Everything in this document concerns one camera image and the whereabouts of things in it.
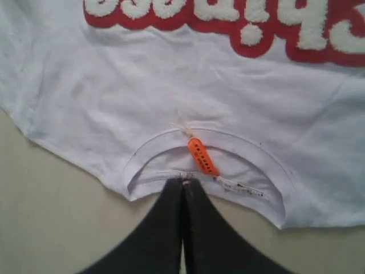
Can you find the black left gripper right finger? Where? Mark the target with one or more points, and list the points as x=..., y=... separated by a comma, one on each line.
x=211, y=245

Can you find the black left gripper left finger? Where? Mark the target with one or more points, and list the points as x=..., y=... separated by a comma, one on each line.
x=154, y=246

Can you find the orange neck tag with string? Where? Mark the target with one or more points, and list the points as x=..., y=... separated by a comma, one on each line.
x=197, y=148

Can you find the white t-shirt red Chinese lettering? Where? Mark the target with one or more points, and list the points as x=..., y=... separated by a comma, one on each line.
x=274, y=89

